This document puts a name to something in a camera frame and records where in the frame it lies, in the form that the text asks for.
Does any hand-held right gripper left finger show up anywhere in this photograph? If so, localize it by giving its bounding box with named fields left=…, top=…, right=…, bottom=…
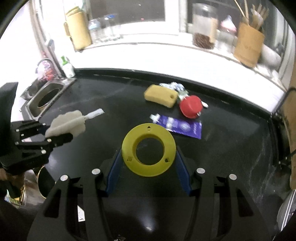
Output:
left=28, top=149, right=123, bottom=241

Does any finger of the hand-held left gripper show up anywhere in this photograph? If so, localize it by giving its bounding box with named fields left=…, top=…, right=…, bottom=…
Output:
left=15, top=120, right=50, bottom=139
left=16, top=132, right=73, bottom=160

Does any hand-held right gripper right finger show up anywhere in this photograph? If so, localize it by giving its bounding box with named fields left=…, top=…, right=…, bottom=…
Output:
left=176, top=148, right=271, bottom=241

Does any white foam brush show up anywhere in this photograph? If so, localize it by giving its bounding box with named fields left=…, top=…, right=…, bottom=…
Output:
left=45, top=109, right=104, bottom=141

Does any yellow plastic ring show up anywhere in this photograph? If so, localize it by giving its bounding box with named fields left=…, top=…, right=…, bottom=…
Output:
left=121, top=123, right=176, bottom=178

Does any purple sachet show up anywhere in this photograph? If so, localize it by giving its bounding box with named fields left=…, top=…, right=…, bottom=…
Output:
left=150, top=113, right=202, bottom=139

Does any stainless steel sink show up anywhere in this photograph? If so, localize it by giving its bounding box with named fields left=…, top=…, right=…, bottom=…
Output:
left=20, top=77, right=77, bottom=118

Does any red packet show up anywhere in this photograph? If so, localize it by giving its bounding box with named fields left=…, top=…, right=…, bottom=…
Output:
left=39, top=62, right=57, bottom=81

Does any metal faucet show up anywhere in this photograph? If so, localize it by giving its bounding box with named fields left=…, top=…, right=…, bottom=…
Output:
left=35, top=59, right=55, bottom=80

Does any large red lid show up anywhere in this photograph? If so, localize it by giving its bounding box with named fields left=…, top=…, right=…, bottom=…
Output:
left=180, top=95, right=204, bottom=119

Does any green-capped soap bottle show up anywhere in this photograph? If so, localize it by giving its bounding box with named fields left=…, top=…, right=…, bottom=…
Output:
left=60, top=56, right=75, bottom=78

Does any yellow sponge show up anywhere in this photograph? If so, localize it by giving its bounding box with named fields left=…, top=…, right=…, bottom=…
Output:
left=144, top=85, right=178, bottom=108

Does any crumpled silver foil wrapper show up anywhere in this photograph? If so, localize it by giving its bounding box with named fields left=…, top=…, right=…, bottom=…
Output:
left=159, top=82, right=185, bottom=91

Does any yellow plastic holder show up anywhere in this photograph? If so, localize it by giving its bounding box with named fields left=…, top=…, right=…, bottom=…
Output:
left=63, top=7, right=92, bottom=50

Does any small blue-capped bottle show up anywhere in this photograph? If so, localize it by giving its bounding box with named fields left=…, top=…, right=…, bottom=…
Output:
left=88, top=20, right=101, bottom=43

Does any wooden cutting board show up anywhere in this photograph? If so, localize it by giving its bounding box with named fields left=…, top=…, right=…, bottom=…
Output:
left=283, top=89, right=296, bottom=190

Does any black metal rack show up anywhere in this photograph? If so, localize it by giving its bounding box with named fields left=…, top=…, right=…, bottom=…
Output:
left=269, top=87, right=296, bottom=166

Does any bamboo utensil holder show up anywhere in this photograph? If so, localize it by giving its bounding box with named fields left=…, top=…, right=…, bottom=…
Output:
left=233, top=22, right=265, bottom=67

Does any pink baby bottle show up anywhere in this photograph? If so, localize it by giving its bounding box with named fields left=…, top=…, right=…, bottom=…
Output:
left=216, top=15, right=237, bottom=52

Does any stone mortar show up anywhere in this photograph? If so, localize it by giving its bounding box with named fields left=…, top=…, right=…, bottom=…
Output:
left=258, top=43, right=286, bottom=70

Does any clear jar with spices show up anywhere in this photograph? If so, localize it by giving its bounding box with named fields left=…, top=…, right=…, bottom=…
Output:
left=192, top=3, right=219, bottom=49

